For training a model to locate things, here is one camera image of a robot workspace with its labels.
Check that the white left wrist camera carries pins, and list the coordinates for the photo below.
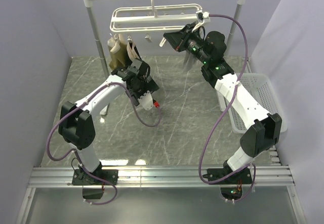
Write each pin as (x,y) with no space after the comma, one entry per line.
(147,101)

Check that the grey hanging underwear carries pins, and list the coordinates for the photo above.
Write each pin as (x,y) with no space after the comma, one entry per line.
(188,62)

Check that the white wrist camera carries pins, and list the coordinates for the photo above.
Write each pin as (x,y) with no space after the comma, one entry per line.
(202,19)
(147,101)

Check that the white clip hanger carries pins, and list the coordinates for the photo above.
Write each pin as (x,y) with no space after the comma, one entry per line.
(153,18)

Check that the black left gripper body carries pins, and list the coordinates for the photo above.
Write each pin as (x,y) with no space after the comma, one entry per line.
(142,87)

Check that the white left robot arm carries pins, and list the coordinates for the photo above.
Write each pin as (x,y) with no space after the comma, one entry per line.
(77,127)

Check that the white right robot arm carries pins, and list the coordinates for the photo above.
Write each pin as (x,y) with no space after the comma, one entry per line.
(263,128)

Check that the aluminium mounting rail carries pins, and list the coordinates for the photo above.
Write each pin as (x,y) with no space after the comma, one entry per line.
(173,176)

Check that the khaki underwear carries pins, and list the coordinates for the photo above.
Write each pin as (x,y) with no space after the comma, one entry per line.
(117,51)

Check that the white plastic basket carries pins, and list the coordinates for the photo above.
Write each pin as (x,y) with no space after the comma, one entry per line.
(260,87)

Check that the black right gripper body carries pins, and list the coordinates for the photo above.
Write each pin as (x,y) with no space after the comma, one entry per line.
(194,45)

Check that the black underwear beige waistband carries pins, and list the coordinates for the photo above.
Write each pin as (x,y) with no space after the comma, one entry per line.
(132,51)

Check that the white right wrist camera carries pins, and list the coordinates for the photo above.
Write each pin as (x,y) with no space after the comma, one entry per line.
(202,19)

